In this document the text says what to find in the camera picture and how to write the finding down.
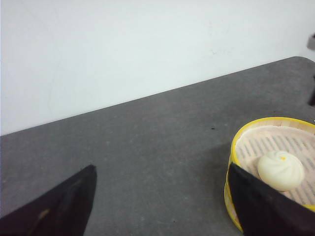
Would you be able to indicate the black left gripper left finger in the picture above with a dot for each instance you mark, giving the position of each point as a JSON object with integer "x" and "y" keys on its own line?
{"x": 62, "y": 211}

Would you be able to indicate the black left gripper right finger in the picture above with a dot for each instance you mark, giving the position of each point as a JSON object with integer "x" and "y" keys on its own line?
{"x": 263, "y": 211}

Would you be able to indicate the steamer drawer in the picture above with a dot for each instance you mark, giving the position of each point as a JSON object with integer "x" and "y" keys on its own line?
{"x": 270, "y": 121}

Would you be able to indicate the white bun single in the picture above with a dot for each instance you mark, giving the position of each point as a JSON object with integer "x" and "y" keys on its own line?
{"x": 281, "y": 170}

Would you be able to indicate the white liner cloth single bun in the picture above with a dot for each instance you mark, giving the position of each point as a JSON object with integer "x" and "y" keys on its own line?
{"x": 256, "y": 142}

